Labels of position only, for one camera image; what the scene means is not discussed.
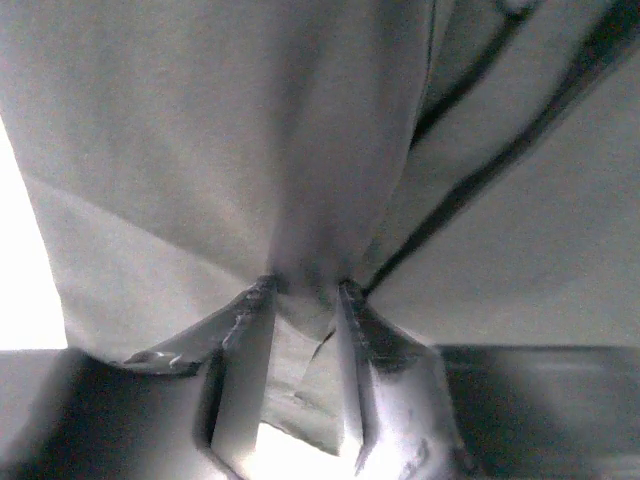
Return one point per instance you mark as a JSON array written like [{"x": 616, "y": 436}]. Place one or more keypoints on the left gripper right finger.
[{"x": 398, "y": 415}]

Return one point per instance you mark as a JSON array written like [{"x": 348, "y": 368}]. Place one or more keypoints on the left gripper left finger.
[{"x": 236, "y": 343}]

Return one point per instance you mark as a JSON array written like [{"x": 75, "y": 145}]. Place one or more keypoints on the black long sleeve shirt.
[{"x": 474, "y": 163}]

